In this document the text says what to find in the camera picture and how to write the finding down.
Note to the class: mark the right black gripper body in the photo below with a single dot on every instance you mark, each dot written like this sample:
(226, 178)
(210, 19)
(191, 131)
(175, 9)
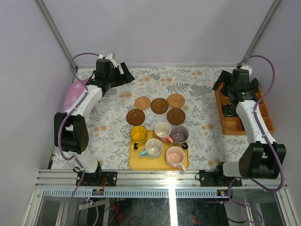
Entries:
(231, 88)

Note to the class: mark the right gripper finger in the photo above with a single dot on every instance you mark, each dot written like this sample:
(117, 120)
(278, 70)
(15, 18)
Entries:
(227, 83)
(218, 82)

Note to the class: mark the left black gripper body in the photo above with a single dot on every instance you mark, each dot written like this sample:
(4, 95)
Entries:
(120, 74)

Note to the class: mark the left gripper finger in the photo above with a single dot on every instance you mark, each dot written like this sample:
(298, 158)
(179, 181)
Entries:
(126, 76)
(118, 80)

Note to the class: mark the brown wooden coaster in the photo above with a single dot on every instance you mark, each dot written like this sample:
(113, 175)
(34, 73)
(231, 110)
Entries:
(159, 106)
(176, 116)
(135, 117)

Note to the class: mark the woven rattan coaster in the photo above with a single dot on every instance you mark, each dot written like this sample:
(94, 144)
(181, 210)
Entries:
(176, 100)
(142, 103)

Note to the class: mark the purple mug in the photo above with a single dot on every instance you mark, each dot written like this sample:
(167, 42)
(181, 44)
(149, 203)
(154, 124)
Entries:
(179, 135)

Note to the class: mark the pink mug cream inside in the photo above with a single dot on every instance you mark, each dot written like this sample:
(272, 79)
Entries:
(162, 131)

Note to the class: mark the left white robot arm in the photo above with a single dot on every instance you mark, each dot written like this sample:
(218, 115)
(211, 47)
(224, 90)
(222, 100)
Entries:
(70, 129)

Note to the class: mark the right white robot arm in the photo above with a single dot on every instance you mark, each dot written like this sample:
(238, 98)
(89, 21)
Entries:
(264, 156)

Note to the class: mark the dark rolled item far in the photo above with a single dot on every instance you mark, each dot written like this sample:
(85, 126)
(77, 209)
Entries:
(254, 84)

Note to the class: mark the dark rolled item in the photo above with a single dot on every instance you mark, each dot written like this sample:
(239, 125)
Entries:
(254, 84)
(228, 111)

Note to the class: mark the pink star cloth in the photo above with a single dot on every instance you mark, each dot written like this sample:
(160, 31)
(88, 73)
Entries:
(73, 96)

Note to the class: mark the orange wooden compartment box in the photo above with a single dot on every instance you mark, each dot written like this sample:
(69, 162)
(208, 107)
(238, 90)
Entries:
(234, 125)

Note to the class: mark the yellow glass mug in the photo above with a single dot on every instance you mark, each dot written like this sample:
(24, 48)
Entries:
(138, 135)

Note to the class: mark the light blue mug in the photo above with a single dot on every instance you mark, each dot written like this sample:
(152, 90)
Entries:
(153, 148)

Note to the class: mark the pink mug front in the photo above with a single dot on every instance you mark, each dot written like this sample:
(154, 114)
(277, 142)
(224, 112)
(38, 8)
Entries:
(175, 157)

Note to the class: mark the yellow plastic tray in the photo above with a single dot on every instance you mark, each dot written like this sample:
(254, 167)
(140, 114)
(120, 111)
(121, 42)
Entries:
(138, 163)

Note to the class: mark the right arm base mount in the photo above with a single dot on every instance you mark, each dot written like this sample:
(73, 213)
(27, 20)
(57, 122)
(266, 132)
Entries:
(222, 175)

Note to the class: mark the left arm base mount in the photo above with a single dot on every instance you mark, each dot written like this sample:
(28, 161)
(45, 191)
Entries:
(98, 178)

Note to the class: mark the aluminium front rail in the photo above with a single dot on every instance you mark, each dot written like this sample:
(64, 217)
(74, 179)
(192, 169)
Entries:
(161, 184)

